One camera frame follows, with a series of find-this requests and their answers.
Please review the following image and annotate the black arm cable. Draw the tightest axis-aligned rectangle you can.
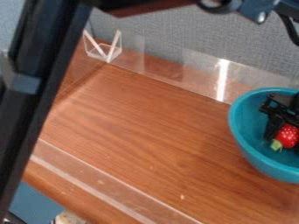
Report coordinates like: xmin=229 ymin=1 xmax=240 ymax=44
xmin=277 ymin=11 xmax=299 ymax=47

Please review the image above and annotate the red toy strawberry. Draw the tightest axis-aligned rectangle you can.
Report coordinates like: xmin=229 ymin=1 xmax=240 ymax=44
xmin=269 ymin=124 xmax=299 ymax=151

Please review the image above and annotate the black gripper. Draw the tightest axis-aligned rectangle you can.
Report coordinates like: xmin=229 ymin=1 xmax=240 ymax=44
xmin=259 ymin=92 xmax=299 ymax=141

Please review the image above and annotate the blue plastic bowl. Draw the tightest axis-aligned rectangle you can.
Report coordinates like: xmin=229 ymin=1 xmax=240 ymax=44
xmin=228 ymin=87 xmax=299 ymax=184

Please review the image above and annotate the clear acrylic front barrier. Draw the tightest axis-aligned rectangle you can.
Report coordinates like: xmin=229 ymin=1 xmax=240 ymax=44
xmin=31 ymin=139 xmax=203 ymax=224

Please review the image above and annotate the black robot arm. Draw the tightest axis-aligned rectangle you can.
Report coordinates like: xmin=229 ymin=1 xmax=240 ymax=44
xmin=0 ymin=0 xmax=299 ymax=223

